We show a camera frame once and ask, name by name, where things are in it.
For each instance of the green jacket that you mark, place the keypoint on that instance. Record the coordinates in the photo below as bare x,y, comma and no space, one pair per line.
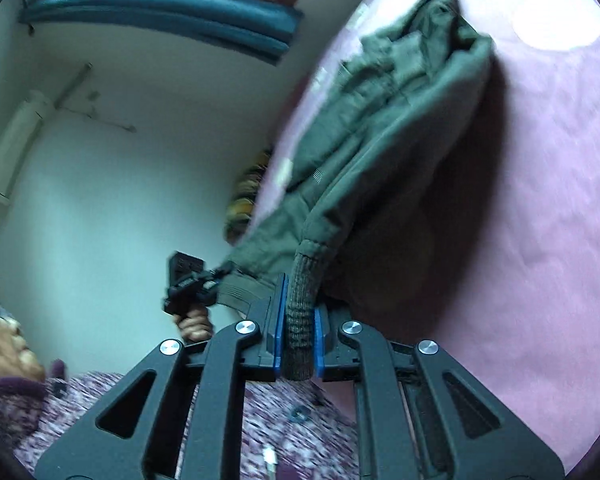
380,160

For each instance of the white air conditioner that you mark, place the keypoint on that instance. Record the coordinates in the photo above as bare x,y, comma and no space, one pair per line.
15,145

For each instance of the pink dotted bed sheet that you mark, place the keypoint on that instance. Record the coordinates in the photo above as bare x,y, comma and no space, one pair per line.
555,210

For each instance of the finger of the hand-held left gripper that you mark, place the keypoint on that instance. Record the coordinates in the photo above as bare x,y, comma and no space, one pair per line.
222,271

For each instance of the person's left hand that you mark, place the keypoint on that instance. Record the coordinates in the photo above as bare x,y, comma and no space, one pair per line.
196,325

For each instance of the person's purple patterned top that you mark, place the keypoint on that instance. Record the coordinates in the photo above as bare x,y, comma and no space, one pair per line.
300,440

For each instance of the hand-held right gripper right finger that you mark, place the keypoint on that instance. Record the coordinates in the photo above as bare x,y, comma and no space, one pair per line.
319,345

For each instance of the blue curtain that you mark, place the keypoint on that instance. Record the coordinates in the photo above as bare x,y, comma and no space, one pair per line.
170,15

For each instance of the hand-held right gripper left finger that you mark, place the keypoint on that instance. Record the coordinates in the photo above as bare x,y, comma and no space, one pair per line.
279,327

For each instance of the person's head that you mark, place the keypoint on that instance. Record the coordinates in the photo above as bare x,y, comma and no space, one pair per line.
2,340

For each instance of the white wall pipe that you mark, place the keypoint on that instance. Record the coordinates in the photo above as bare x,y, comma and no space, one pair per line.
75,85

